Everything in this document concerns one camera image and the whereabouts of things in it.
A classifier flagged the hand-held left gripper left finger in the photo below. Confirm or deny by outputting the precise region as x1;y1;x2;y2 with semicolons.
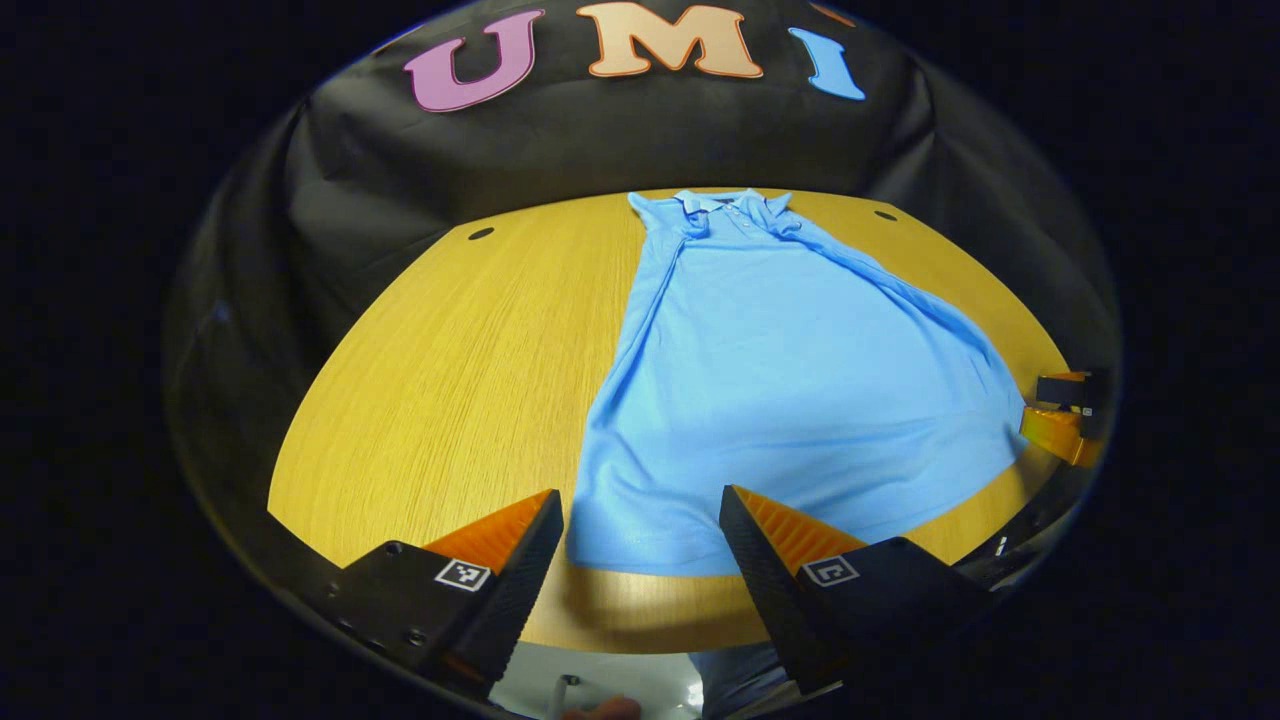
318;488;566;701

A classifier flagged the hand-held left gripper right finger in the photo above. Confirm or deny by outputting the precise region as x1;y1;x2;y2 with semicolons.
718;484;1001;696

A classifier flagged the light blue T-shirt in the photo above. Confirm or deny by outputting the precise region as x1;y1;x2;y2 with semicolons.
566;188;1031;578

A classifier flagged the person's trouser leg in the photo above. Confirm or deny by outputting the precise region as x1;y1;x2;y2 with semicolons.
688;645;791;719

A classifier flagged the black backdrop cloth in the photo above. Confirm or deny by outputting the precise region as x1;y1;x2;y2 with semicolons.
163;0;1123;581

